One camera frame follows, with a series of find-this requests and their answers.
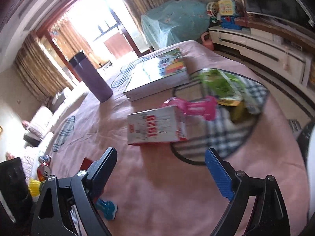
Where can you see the white brown television stand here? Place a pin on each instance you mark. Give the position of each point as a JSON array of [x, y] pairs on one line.
[[258, 46]]

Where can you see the green snack packet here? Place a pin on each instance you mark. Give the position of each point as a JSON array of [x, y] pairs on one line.
[[221, 83]]

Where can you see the purple thermos bottle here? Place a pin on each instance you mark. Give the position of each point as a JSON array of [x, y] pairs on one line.
[[93, 78]]

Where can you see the thick colourful book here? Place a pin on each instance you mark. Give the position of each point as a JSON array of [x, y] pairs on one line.
[[152, 76]]

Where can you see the teal furniture cover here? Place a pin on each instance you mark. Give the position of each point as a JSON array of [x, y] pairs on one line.
[[172, 22]]

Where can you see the colourful activity cube toy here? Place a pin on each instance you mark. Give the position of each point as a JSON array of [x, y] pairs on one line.
[[228, 7]]

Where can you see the yellow plastic wrapper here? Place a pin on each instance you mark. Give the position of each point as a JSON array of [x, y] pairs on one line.
[[233, 109]]

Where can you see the pink kettlebell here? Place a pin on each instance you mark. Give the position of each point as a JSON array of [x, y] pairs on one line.
[[208, 43]]

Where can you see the red white carton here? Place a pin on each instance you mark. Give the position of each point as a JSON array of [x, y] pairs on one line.
[[155, 125]]

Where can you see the pink plastic wrapper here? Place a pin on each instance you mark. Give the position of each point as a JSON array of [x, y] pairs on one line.
[[196, 108]]

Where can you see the blue toy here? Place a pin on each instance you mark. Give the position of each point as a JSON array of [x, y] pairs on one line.
[[230, 22]]

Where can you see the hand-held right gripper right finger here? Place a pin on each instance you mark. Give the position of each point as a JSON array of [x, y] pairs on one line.
[[219, 174]]

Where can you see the black television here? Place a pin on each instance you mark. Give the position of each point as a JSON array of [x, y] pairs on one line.
[[275, 0]]

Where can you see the blue plastic scoop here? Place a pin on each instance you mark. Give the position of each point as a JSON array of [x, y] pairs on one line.
[[108, 207]]

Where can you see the plaid placemat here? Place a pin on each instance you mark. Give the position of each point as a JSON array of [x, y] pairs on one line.
[[123, 76], [221, 137], [64, 132]]

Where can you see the light sofa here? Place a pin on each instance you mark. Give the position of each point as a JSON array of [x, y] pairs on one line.
[[41, 123]]

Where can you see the crushed red can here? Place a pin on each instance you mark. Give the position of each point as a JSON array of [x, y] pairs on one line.
[[43, 171]]

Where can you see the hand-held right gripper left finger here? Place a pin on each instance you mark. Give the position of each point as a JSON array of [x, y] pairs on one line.
[[103, 169]]

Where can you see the white ball toy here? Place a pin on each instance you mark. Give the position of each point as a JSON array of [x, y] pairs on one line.
[[212, 11]]

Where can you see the sheer brown curtain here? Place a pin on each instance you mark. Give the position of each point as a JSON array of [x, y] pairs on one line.
[[71, 39]]

